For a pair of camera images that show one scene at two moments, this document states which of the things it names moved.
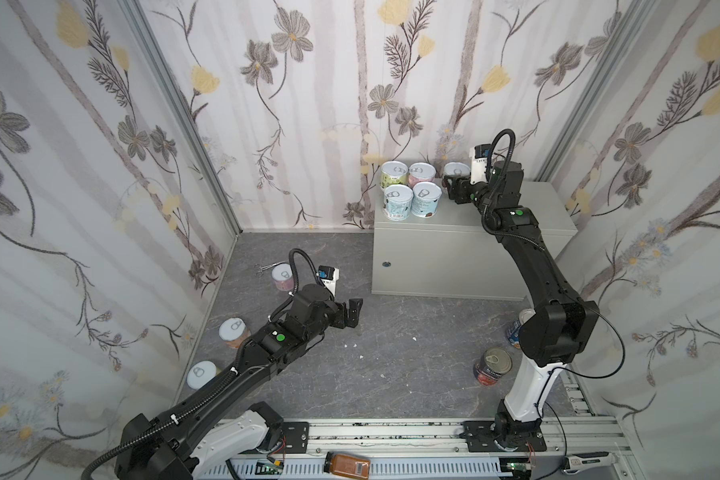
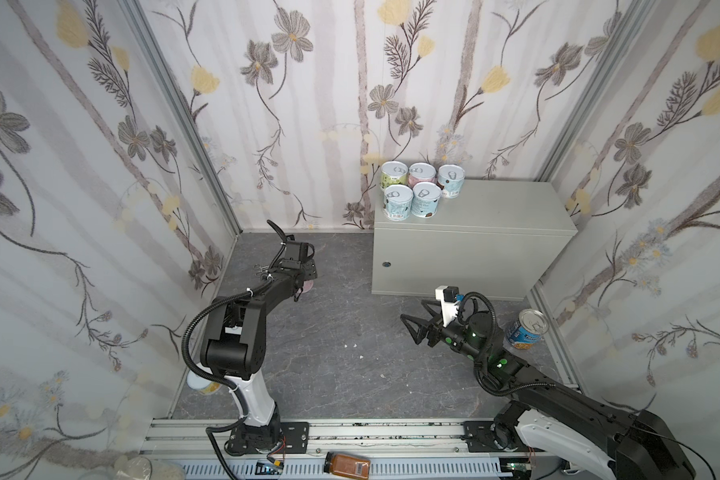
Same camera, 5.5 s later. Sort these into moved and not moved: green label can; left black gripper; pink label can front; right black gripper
Moved: right black gripper; left black gripper
Not moved: pink label can front; green label can
